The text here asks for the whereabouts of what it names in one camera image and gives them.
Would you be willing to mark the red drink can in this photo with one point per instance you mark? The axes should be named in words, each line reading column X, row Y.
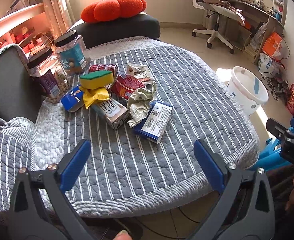
column 110, row 67

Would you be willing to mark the pink lit shelf unit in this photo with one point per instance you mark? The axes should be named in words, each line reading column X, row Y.
column 32, row 17

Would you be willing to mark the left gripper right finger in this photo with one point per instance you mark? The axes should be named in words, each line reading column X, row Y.
column 244, row 209

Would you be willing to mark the white snack packet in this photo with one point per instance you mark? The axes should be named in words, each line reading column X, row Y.
column 140, row 72

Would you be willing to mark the orange cardboard box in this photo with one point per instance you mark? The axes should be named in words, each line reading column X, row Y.
column 275, row 47

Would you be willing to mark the grey striped quilted cover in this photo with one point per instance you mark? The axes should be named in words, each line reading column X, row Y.
column 127, row 175

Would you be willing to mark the dark grey sofa cushion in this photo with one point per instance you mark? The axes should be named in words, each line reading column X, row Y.
column 95, row 34

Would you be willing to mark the yellow snack wrapper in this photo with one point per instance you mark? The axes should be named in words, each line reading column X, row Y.
column 91, row 97

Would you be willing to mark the purple label nut jar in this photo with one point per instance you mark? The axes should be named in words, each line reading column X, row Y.
column 49, row 75

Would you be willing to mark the red tomato plush cushion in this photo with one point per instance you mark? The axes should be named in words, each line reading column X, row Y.
column 110, row 10

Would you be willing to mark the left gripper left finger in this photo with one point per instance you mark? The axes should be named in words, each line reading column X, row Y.
column 28, row 216

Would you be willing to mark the blue white barcode box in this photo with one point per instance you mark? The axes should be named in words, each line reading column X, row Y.
column 153, row 126

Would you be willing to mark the white office chair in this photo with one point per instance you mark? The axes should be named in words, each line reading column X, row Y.
column 213, row 11

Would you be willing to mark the blue almond snack box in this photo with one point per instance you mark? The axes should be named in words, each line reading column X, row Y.
column 73, row 100

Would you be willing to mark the teal label snack jar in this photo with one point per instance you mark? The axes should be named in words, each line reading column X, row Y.
column 70, row 48

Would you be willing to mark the white blue plastic bag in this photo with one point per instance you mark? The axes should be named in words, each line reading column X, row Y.
column 267, row 65

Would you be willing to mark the red snack bag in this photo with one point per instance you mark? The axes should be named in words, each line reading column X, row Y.
column 124, row 87

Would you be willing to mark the blue plastic stool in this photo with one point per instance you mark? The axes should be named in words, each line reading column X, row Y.
column 270, row 158

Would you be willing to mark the milk carton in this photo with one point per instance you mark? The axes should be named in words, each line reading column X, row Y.
column 113, row 112

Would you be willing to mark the white paper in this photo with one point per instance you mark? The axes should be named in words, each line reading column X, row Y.
column 138, row 103

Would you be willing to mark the white plastic trash bucket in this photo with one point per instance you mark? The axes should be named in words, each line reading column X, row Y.
column 247, row 89

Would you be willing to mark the wooden desk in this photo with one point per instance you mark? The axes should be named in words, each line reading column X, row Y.
column 256, row 12

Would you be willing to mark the green yellow sponge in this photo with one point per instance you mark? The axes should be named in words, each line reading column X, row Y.
column 97, row 79

